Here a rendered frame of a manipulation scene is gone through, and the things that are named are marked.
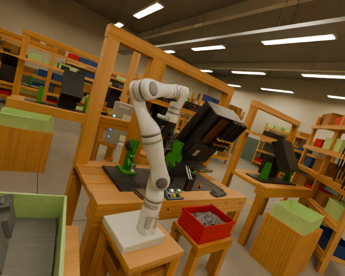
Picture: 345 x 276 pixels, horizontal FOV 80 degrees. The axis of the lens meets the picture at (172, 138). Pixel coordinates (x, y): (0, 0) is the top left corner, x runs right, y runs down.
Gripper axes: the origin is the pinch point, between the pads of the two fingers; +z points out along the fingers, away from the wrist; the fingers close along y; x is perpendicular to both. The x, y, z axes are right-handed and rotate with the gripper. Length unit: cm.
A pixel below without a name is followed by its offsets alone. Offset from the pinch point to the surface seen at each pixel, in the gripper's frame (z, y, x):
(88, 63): -76, 725, -115
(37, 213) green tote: 43, 5, 53
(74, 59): -73, 727, -68
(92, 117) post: 4, 66, 22
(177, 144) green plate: 6, 35, -40
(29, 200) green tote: 37, 6, 57
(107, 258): 58, -14, 22
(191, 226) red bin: 44, -18, -27
